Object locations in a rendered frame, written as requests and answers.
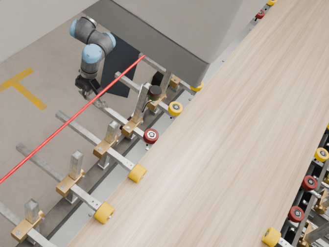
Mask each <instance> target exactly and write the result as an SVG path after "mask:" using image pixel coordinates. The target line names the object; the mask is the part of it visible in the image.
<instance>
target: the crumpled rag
mask: <svg viewBox="0 0 329 247"><path fill-rule="evenodd" d="M93 103H94V105H95V106H97V107H98V108H99V107H101V108H108V107H109V105H108V103H107V102H106V101H104V100H103V98H101V97H99V98H97V99H96V101H94V102H93Z"/></svg>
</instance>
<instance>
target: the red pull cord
mask: <svg viewBox="0 0 329 247"><path fill-rule="evenodd" d="M145 56H146V55H142V56H141V57H140V58H139V59H138V60H137V61H136V62H134V63H133V64H132V65H131V66H130V67H129V68H128V69H126V70H125V71H124V72H123V73H122V74H121V75H119V76H118V77H117V78H116V79H115V80H114V81H113V82H111V83H110V84H109V85H108V86H107V87H106V88H105V89H103V90H102V91H101V92H100V93H99V94H98V95H97V96H95V97H94V98H93V99H92V100H91V101H90V102H88V103H87V104H86V105H85V106H84V107H83V108H82V109H80V110H79V111H78V112H77V113H76V114H75V115H74V116H72V117H71V118H70V119H69V120H68V121H67V122H66V123H64V124H63V125H62V126H61V127H60V128H59V129H58V130H56V131H55V132H54V133H53V134H52V135H51V136H49V137H48V138H47V139H46V140H45V141H44V142H43V143H41V144H40V145H39V146H38V147H37V148H36V149H35V150H33V152H32V153H30V154H29V155H28V156H27V157H26V158H25V159H24V160H22V161H21V162H20V163H19V164H18V165H17V166H15V167H14V168H13V169H12V170H11V171H10V172H9V173H7V174H6V175H5V176H4V177H3V178H2V179H1V180H0V184H1V183H3V182H4V181H5V180H6V179H7V178H8V177H9V176H10V175H11V174H12V173H13V172H15V171H16V170H17V169H18V168H19V167H20V166H21V165H23V164H24V163H25V162H26V161H27V160H28V159H29V158H30V157H32V156H33V155H34V154H35V153H36V152H37V151H38V150H40V149H41V148H42V147H43V146H44V145H45V144H46V143H48V142H49V141H50V140H51V139H52V138H53V137H54V136H55V135H57V134H58V133H59V132H60V131H61V130H62V129H63V128H64V127H66V126H67V125H68V124H69V123H70V122H71V121H72V120H74V119H75V118H76V117H77V116H78V115H79V114H80V113H82V112H83V111H84V110H85V109H86V108H87V107H88V106H89V105H91V104H92V103H93V102H94V101H95V100H96V99H97V98H99V97H100V96H101V95H102V94H103V93H104V92H105V91H107V90H108V89H109V88H110V87H111V86H112V85H113V84H114V83H116V82H117V81H118V80H119V79H120V78H121V77H122V76H124V75H125V74H126V73H127V72H128V71H129V70H130V69H131V68H133V67H134V66H135V65H136V64H137V63H138V62H139V61H141V60H142V59H143V58H144V57H145Z"/></svg>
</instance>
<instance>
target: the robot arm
mask: <svg viewBox="0 0 329 247"><path fill-rule="evenodd" d="M97 25H98V23H97V22H96V21H94V20H93V19H91V18H90V17H89V16H87V15H86V14H84V15H83V16H82V17H81V18H80V19H79V20H78V19H75V20H74V21H73V22H72V23H71V25H70V35H71V36H72V37H74V38H75V39H77V40H79V41H80V42H82V43H84V44H86V46H85V47H84V48H83V51H82V58H81V66H80V69H79V72H80V75H78V76H77V78H76V79H75V86H77V87H78V88H79V89H82V91H80V90H79V93H80V94H81V95H82V96H83V98H84V99H85V100H87V97H88V96H89V95H90V94H92V92H93V91H94V93H95V94H96V95H98V94H99V93H100V92H101V91H102V90H103V88H102V87H101V85H100V84H99V83H98V81H97V80H96V76H97V74H98V69H99V64H100V62H101V61H102V60H103V59H104V58H105V57H106V56H107V54H108V53H109V52H110V51H112V50H113V48H114V47H115V45H116V41H115V38H114V37H113V35H112V34H111V33H109V32H103V33H101V32H99V31H97V30H95V29H96V26H97Z"/></svg>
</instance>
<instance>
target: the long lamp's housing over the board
mask: <svg viewBox="0 0 329 247"><path fill-rule="evenodd" d="M268 1H269V0H99V1H97V2H96V3H94V4H92V5H91V6H89V7H88V8H86V9H85V10H83V11H82V12H83V13H84V14H86V15H87V16H89V17H90V18H91V19H93V20H94V21H96V22H97V23H99V24H100V25H102V26H103V27H105V28H106V29H108V30H109V31H111V32H112V33H114V34H115V35H116V36H118V37H119V38H121V39H122V40H124V41H125V42H127V43H128V44H130V45H131V46H133V47H134V48H136V49H137V50H138V51H140V52H141V53H143V54H144V55H146V56H147V57H149V58H150V59H152V60H153V61H155V62H156V63H158V64H159V65H160V66H162V67H163V68H165V69H166V70H168V71H169V72H171V73H172V74H174V75H175V76H177V77H178V78H180V79H181V80H182V81H184V82H185V83H187V84H188V85H190V86H191V87H193V88H197V87H198V86H199V85H200V84H201V82H202V80H203V78H204V76H205V74H206V72H207V70H208V68H209V66H210V64H211V63H213V62H214V61H215V60H216V59H217V58H218V57H219V56H220V55H221V54H222V52H223V51H224V50H225V49H226V48H227V47H228V46H229V45H230V43H231V42H232V41H233V40H234V39H235V38H236V37H237V36H238V35H239V33H240V32H241V31H242V30H243V29H244V28H245V27H246V26H247V24H248V23H249V22H250V21H251V20H252V19H253V18H254V17H255V15H256V14H257V13H258V12H259V11H260V10H261V9H262V8H263V7H264V6H265V5H266V4H267V2H268Z"/></svg>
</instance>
